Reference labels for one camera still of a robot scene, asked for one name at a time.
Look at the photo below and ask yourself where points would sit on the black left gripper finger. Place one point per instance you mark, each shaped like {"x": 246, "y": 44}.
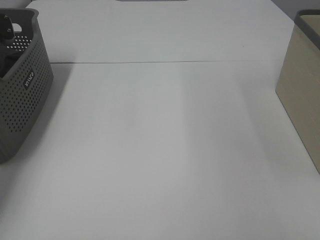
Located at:
{"x": 7, "y": 34}

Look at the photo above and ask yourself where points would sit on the dark grey towel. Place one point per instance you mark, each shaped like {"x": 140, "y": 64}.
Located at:
{"x": 8, "y": 57}

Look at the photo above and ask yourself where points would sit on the beige fabric storage bin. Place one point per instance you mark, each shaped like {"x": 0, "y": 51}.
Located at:
{"x": 298, "y": 86}

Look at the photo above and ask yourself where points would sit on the grey perforated plastic basket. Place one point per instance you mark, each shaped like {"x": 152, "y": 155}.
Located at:
{"x": 25, "y": 87}

